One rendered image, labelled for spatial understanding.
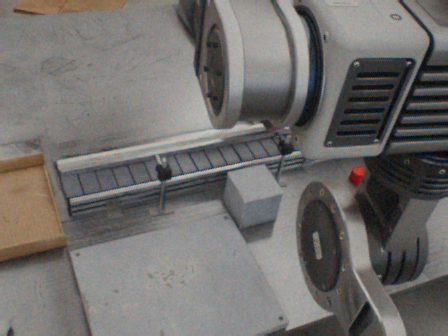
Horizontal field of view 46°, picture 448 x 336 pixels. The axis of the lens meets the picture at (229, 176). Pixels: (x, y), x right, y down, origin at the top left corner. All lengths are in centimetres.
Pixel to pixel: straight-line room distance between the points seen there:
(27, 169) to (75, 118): 22
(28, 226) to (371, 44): 89
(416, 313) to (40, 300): 158
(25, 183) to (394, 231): 86
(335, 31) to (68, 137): 101
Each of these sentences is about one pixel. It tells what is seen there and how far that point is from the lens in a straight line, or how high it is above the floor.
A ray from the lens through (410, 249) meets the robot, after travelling 81.
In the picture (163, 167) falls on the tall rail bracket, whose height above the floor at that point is 97.
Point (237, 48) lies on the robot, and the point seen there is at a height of 150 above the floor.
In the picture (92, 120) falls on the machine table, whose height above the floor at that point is 83.
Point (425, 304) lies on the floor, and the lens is 233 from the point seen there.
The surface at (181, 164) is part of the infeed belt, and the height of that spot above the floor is 88.
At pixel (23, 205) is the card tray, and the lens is 126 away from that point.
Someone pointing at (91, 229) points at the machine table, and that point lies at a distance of 119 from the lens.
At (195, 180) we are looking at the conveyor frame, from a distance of 126.
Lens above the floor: 175
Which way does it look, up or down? 44 degrees down
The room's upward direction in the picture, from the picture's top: 10 degrees clockwise
